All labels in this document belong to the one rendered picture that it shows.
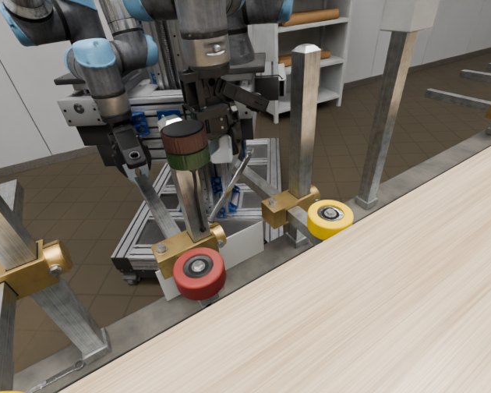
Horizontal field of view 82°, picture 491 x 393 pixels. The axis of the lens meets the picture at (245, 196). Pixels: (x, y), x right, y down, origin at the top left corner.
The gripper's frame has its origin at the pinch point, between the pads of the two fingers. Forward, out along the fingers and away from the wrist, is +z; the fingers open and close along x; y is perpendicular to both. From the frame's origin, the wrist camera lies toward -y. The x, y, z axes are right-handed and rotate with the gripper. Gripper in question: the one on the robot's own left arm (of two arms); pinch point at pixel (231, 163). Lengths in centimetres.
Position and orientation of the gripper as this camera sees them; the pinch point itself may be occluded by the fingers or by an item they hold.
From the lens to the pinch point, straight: 61.0
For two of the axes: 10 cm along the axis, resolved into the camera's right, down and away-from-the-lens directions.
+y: -8.5, 3.7, -3.8
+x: 5.2, 4.8, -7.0
